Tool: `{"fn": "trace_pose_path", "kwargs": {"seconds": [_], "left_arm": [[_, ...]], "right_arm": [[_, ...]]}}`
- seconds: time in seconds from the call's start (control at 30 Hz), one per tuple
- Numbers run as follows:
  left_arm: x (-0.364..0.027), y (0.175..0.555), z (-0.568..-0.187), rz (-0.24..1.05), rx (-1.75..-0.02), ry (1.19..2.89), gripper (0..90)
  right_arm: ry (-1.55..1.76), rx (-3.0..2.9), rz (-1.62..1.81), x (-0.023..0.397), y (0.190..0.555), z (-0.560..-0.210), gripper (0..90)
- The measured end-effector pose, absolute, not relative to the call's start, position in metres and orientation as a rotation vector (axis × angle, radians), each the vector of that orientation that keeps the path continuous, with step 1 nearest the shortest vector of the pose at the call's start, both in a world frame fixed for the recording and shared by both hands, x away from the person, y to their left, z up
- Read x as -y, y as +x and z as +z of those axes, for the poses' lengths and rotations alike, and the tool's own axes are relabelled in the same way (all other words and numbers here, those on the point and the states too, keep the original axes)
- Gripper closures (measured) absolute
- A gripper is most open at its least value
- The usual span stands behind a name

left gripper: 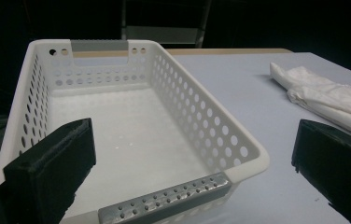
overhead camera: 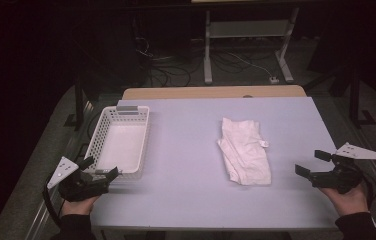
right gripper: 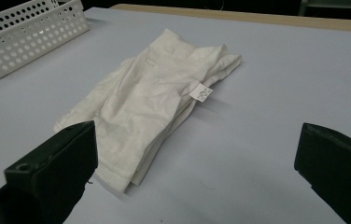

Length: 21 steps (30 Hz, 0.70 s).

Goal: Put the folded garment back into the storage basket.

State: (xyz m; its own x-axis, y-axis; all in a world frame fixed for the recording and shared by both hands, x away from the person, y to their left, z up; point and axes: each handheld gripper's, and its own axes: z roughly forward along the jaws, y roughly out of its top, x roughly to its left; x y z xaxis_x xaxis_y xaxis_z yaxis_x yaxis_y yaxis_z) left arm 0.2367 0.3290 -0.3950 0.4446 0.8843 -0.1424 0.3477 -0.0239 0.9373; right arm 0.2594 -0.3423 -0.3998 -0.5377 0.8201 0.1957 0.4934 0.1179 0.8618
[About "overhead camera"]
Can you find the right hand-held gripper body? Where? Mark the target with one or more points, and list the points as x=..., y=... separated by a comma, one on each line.
x=341, y=176

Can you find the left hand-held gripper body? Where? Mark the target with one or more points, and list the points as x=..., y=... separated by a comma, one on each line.
x=79, y=186

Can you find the white plastic basket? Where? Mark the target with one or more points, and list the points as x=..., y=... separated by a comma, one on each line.
x=122, y=146

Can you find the white cloth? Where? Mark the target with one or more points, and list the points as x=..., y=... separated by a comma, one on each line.
x=246, y=153

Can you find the person's left hand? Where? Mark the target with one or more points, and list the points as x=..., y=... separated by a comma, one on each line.
x=77, y=207

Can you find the person's right hand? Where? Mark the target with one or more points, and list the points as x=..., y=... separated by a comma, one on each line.
x=351, y=203

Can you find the black metal stand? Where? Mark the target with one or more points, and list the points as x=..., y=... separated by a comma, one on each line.
x=79, y=103
x=355, y=100

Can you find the white power plug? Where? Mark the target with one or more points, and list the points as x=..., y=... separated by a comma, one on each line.
x=274, y=80

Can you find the white metal table frame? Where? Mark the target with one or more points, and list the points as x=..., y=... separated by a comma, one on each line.
x=247, y=28

